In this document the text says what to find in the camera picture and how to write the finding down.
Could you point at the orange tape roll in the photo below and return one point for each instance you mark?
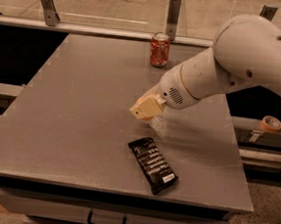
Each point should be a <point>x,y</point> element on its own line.
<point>271,124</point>

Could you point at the grey drawer front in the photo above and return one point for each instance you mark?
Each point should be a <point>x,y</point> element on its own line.
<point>46,209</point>

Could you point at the right metal bracket post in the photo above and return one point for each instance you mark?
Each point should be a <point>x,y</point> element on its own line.
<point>268,12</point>

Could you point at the metal bracket post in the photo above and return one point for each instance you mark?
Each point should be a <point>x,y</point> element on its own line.
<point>47,2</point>
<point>172,18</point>
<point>268,12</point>

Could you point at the orange fruit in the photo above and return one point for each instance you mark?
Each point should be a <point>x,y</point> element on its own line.
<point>145,108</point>

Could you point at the black rxbar chocolate wrapper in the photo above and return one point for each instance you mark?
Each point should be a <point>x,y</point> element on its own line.
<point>158,172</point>

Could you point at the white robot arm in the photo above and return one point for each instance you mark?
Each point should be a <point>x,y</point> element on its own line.
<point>246,52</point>

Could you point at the middle metal bracket post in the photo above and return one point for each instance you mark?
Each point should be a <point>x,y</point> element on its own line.
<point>172,18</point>

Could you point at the red soda can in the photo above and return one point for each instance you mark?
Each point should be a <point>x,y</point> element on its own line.
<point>159,49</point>

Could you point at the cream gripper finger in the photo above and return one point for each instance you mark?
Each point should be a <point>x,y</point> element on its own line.
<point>159,103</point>

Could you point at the left metal bracket post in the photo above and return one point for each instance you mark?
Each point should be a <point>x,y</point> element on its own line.
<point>47,2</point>

